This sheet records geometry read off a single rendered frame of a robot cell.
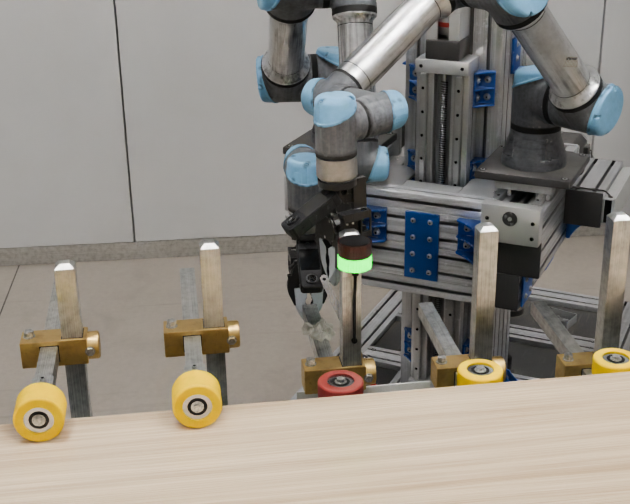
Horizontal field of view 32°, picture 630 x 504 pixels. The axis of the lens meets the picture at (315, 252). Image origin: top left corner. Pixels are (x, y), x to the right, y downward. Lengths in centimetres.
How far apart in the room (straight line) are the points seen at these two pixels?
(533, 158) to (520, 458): 99
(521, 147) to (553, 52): 33
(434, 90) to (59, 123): 224
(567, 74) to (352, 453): 101
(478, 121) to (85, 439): 140
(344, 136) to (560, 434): 63
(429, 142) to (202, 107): 195
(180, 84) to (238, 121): 28
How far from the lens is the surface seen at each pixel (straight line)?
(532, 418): 183
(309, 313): 224
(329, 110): 191
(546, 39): 227
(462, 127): 271
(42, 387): 180
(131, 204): 473
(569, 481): 169
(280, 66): 258
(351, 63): 211
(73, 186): 469
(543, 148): 255
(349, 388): 188
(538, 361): 347
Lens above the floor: 184
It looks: 23 degrees down
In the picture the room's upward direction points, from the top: 1 degrees counter-clockwise
